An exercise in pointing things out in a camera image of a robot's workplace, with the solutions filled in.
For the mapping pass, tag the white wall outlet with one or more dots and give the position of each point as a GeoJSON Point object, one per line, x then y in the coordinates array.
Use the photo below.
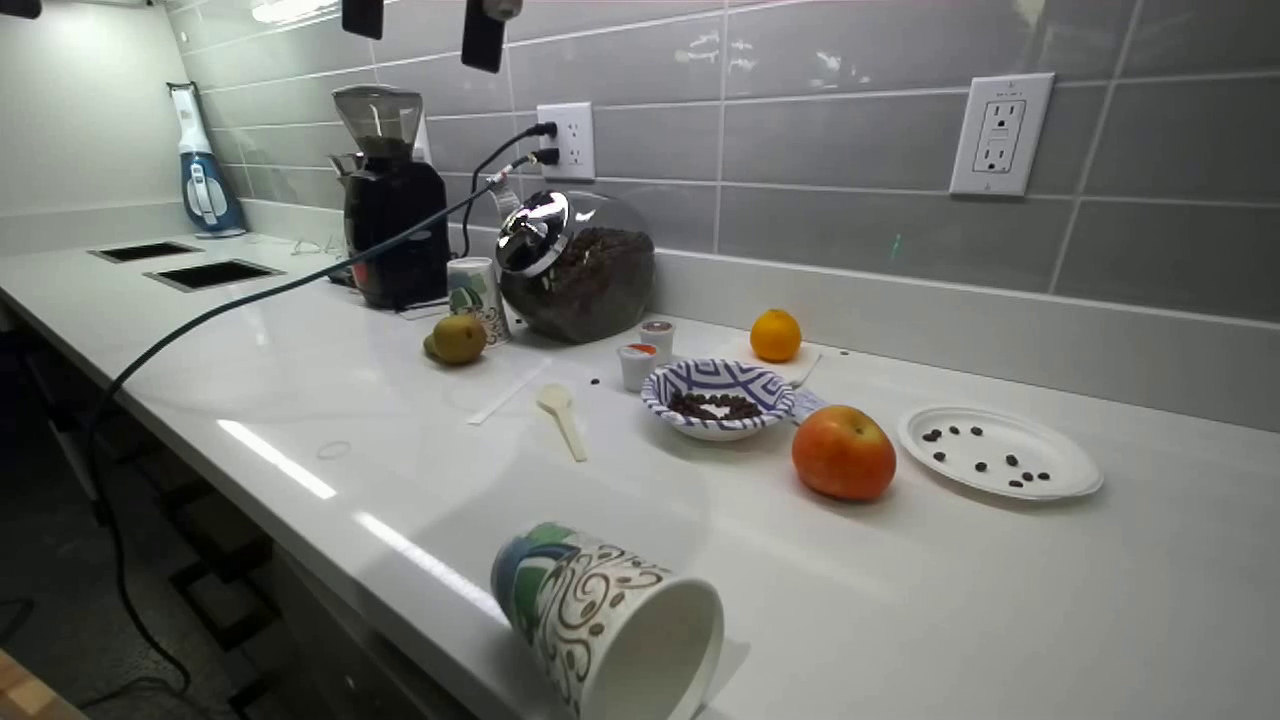
{"type": "Point", "coordinates": [1002, 132]}
{"type": "Point", "coordinates": [572, 137]}

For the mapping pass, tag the white straw stick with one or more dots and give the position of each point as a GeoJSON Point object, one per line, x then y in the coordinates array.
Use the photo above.
{"type": "Point", "coordinates": [507, 396]}

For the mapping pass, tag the small white pod cup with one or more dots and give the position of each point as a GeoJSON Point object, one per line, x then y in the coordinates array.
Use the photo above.
{"type": "Point", "coordinates": [638, 361]}
{"type": "Point", "coordinates": [659, 333]}

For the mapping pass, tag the white plastic spoon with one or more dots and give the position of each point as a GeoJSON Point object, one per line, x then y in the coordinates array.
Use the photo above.
{"type": "Point", "coordinates": [559, 404]}

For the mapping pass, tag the glass jar with coffee beans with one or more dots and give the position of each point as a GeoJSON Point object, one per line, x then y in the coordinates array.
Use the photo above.
{"type": "Point", "coordinates": [572, 267]}

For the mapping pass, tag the blue white dispenser bottle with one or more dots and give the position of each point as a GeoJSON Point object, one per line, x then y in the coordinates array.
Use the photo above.
{"type": "Point", "coordinates": [203, 184]}

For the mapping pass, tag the blue patterned paper bowl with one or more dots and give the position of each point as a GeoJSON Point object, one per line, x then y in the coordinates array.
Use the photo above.
{"type": "Point", "coordinates": [718, 396]}

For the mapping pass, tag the green pear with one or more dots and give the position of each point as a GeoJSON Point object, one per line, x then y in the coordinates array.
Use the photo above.
{"type": "Point", "coordinates": [459, 341]}

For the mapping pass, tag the red orange apple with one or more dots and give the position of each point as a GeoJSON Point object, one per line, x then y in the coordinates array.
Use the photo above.
{"type": "Point", "coordinates": [841, 454]}

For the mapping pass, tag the black coffee grinder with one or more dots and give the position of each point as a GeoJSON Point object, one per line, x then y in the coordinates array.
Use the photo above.
{"type": "Point", "coordinates": [391, 197]}

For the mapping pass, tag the small orange fruit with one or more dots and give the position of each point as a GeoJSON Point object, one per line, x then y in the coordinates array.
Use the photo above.
{"type": "Point", "coordinates": [776, 336]}

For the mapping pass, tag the white oval paper plate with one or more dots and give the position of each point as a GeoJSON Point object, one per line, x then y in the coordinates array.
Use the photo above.
{"type": "Point", "coordinates": [996, 454]}

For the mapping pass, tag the tipped patterned paper cup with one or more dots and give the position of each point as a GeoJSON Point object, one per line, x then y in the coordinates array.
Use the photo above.
{"type": "Point", "coordinates": [621, 638]}

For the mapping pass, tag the white paper napkin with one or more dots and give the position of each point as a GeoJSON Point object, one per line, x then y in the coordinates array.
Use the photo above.
{"type": "Point", "coordinates": [792, 370]}

